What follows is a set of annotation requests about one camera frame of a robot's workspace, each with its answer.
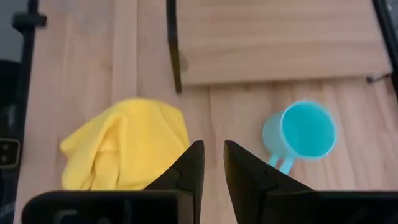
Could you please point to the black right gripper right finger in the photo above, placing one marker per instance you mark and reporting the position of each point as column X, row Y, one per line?
column 264, row 202

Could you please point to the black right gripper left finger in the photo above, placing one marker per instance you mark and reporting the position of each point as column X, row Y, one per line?
column 174, row 205

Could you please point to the teal plastic mug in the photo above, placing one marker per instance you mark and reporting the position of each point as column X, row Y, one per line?
column 308, row 130

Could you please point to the yellow microfibre cloth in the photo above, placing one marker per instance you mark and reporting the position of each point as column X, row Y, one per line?
column 124, row 140

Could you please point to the wooden shelf with black frame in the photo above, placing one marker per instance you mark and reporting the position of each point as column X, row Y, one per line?
column 280, row 40

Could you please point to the black camera box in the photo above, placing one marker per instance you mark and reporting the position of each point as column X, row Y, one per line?
column 7, row 154

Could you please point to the black aluminium table frame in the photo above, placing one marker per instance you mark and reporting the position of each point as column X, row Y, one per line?
column 28, row 21

